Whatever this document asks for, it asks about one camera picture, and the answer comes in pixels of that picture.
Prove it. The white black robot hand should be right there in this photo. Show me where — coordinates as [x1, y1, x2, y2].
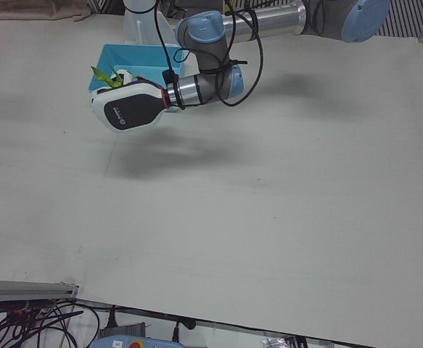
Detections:
[90, 67, 169, 133]

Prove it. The pink green dragon fruit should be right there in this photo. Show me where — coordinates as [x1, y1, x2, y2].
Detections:
[90, 65, 125, 89]

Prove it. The light blue plastic bin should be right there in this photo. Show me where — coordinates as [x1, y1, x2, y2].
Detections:
[88, 43, 186, 113]

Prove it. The brown cloth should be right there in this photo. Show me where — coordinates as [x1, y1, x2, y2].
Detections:
[0, 0, 92, 23]

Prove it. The blue teach pendant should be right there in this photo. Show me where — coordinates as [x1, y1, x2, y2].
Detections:
[87, 332, 176, 348]

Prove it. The silver foil packet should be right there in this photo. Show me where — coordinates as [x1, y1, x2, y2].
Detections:
[260, 336, 303, 348]

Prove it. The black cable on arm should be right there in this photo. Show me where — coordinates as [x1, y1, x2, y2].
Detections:
[154, 0, 265, 108]

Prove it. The aluminium profile rail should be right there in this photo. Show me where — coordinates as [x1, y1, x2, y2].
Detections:
[0, 278, 80, 302]

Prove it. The black cable tangle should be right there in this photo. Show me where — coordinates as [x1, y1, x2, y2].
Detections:
[0, 299, 100, 348]

